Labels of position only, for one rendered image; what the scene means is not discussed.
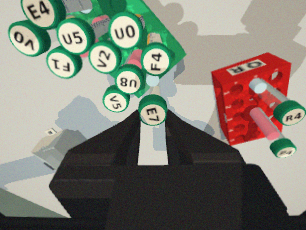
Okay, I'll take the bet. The red block with round holes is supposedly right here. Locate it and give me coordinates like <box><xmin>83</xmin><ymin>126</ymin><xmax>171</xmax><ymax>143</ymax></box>
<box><xmin>211</xmin><ymin>53</ymin><xmax>291</xmax><ymax>146</ymax></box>

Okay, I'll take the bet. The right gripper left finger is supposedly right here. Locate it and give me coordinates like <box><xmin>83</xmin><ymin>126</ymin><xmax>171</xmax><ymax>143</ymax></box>
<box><xmin>59</xmin><ymin>109</ymin><xmax>141</xmax><ymax>166</ymax></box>

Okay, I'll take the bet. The green tube rack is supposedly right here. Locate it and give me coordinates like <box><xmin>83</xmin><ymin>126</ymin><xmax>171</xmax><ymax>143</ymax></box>
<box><xmin>77</xmin><ymin>0</ymin><xmax>187</xmax><ymax>98</ymax></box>

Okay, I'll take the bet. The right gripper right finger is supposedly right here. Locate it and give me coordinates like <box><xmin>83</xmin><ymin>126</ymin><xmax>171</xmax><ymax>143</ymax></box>
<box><xmin>165</xmin><ymin>109</ymin><xmax>246</xmax><ymax>165</ymax></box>

